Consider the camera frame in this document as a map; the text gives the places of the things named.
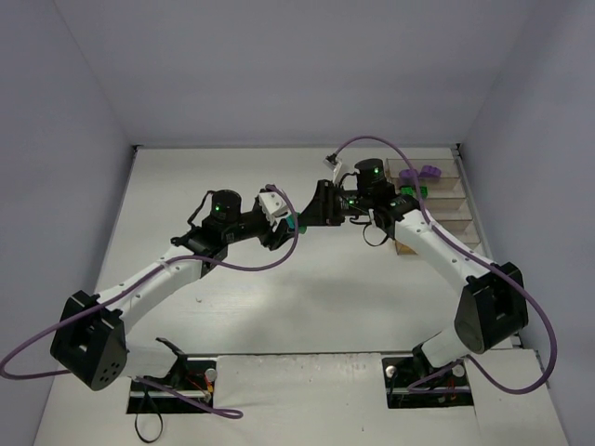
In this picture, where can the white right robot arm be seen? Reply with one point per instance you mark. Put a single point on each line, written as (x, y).
(491, 307)

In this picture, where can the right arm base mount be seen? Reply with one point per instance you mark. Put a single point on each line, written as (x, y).
(407, 389)

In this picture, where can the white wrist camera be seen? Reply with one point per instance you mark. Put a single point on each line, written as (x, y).
(270, 207)
(333, 162)

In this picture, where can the purple butterfly curved lego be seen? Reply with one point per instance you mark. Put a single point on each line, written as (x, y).
(408, 176)

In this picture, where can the teal square lego brick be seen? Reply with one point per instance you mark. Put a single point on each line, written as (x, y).
(291, 223)

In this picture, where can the clear purple-lego bin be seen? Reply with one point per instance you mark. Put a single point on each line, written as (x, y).
(447, 167)

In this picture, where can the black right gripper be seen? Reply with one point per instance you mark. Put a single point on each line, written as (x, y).
(333, 204)

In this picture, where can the clear green-lego bin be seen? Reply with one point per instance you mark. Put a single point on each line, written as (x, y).
(443, 188)

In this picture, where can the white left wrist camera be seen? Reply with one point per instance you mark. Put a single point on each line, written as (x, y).
(270, 207)

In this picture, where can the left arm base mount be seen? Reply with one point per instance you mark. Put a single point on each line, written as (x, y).
(194, 377)

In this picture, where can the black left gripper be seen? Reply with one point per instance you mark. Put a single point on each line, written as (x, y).
(271, 234)

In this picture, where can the purple lotus oval lego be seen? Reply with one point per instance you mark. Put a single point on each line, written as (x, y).
(430, 172)

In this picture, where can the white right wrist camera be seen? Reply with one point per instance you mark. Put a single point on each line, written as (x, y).
(333, 162)

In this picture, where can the clear yellow-lego bin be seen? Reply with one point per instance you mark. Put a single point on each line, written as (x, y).
(464, 230)

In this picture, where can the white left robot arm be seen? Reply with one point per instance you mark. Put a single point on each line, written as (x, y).
(92, 339)

